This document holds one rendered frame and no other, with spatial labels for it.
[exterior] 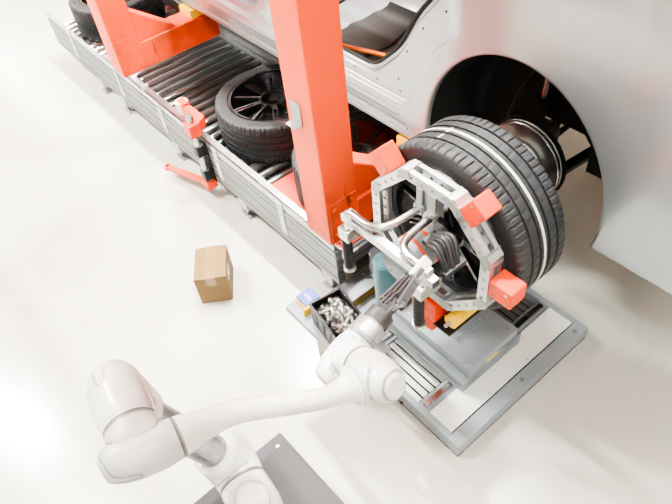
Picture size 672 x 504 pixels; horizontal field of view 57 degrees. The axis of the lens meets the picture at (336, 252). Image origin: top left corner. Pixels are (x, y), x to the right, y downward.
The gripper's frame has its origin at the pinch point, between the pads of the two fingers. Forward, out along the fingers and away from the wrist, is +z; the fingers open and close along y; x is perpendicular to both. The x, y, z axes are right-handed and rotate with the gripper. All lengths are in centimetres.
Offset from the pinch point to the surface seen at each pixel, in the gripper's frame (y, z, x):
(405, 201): 54, 32, 3
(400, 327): 90, 5, 53
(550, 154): 27, 74, 23
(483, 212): -2.1, 24.6, 2.8
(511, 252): 4.7, 26.5, 22.1
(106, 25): 221, 35, -138
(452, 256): 6.3, 11.9, 8.4
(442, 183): 15.1, 28.9, -5.8
